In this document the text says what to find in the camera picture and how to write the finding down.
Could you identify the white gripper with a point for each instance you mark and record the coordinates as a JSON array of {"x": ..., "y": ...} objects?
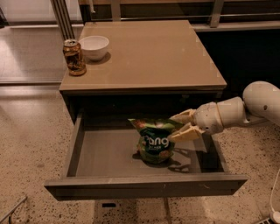
[{"x": 207, "y": 119}]

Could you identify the green rice chip bag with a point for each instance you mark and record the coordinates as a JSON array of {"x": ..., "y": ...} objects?
[{"x": 153, "y": 145}]

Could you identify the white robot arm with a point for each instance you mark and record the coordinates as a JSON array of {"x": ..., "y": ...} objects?
[{"x": 259, "y": 104}]

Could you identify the grey cabinet with tan top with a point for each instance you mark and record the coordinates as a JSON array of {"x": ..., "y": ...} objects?
[{"x": 144, "y": 57}]

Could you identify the open grey top drawer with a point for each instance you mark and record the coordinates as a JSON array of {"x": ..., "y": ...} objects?
[{"x": 102, "y": 164}]

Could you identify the white ceramic bowl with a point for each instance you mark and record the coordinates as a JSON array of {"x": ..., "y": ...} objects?
[{"x": 94, "y": 47}]

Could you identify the brown soda can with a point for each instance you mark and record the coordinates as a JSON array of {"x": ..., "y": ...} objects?
[{"x": 74, "y": 57}]

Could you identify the metal rod on floor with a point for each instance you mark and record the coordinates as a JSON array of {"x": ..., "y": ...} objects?
[{"x": 8, "y": 215}]

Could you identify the metal railing frame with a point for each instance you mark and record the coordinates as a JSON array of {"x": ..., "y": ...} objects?
[{"x": 204, "y": 15}]

